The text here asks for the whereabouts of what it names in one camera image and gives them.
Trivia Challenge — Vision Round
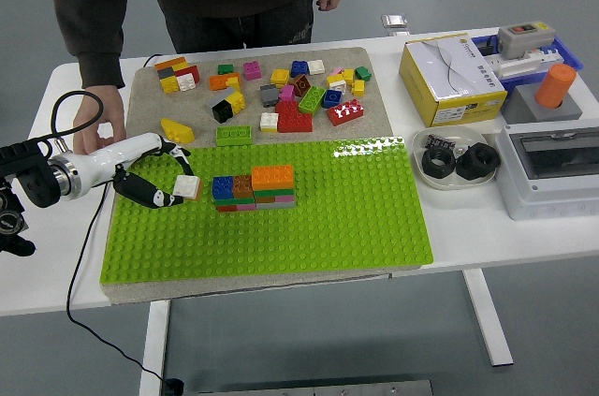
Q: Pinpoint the person's right hand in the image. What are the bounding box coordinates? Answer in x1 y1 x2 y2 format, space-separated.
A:
72 84 127 156

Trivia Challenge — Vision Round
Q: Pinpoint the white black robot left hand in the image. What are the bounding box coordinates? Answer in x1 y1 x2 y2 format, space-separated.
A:
68 132 201 210

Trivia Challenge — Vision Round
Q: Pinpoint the white and orange brick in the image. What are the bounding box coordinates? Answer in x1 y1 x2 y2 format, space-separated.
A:
171 174 204 201

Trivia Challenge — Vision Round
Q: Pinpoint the yellow curved brick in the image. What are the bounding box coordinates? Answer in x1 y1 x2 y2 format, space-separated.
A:
160 117 196 144

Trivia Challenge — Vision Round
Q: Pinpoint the orange flat brick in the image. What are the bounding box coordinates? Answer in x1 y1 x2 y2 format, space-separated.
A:
154 56 187 72

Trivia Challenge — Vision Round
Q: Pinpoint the red toy brick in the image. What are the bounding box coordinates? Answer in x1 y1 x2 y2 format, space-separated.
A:
175 63 201 82

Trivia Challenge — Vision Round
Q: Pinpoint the brown toy brick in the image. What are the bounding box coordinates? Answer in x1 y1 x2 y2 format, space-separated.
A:
290 73 313 97
232 174 256 197

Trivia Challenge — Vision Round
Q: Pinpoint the grey sloped brick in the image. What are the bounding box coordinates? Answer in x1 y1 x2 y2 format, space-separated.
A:
204 86 235 110

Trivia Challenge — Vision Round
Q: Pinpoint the orange toy brick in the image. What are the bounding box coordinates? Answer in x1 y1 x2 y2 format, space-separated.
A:
208 72 235 92

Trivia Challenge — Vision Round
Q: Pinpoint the lime long brick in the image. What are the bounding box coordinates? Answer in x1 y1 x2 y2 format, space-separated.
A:
298 85 328 116

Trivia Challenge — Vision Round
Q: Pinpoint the black toy brick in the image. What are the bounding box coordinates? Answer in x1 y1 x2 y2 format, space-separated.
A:
211 101 235 125

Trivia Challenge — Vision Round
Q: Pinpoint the dark grey brick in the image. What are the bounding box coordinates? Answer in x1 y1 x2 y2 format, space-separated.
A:
259 83 281 110

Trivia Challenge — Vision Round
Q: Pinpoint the yellow toy brick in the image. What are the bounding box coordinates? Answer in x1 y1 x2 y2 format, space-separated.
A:
226 90 247 115

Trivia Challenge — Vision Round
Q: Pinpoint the lime three-stud brick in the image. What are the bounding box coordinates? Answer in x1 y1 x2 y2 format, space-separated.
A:
215 125 253 148

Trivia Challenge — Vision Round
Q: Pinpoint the red long brick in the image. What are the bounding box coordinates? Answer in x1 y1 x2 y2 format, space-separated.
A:
326 99 366 128

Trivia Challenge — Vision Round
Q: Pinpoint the large red stepped brick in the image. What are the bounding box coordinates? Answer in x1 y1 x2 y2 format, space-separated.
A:
273 100 314 134

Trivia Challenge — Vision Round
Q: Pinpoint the large orange brick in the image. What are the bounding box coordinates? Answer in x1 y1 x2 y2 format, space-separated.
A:
251 164 296 191

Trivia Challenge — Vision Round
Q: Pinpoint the green studded baseplate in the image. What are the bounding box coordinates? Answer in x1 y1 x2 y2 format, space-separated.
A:
99 136 436 286

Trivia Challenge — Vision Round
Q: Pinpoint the grey-brown mat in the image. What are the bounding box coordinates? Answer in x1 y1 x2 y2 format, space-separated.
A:
100 46 425 306

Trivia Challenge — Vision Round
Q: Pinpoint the yellow white cardboard box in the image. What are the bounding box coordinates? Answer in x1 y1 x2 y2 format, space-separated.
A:
398 32 509 129

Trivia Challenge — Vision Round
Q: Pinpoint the small purple circuit module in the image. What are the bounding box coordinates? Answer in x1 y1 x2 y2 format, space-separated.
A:
424 133 456 152

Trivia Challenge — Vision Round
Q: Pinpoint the white table leg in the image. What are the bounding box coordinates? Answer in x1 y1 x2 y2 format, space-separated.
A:
461 269 515 368
139 300 172 396

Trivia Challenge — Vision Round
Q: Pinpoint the white dish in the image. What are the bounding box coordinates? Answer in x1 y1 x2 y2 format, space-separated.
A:
411 127 500 192

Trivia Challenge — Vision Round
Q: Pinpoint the white electrical component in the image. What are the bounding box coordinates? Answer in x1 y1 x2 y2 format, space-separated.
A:
484 47 565 83

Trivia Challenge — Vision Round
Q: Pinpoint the grey block base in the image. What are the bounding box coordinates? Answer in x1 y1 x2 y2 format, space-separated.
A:
499 83 584 125

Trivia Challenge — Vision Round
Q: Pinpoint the large black hex nut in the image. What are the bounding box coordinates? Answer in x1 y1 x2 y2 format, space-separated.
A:
455 142 501 182

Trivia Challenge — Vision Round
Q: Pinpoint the orange cylinder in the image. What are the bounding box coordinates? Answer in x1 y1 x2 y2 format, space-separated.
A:
534 63 577 110

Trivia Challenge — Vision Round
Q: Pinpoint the blue plastic tray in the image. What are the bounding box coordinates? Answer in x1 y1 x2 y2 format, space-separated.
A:
470 34 585 94

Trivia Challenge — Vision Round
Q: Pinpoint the silver metal bracket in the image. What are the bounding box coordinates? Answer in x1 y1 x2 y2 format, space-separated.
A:
380 14 413 37

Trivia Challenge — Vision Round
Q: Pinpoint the thin black cable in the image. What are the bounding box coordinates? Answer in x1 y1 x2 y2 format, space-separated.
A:
66 52 169 381

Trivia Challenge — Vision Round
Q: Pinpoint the grey switch box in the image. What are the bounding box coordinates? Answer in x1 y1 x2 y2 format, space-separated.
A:
495 20 557 62

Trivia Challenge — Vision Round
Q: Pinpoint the grey electrical enclosure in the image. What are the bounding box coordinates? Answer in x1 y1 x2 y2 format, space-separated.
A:
494 118 599 223

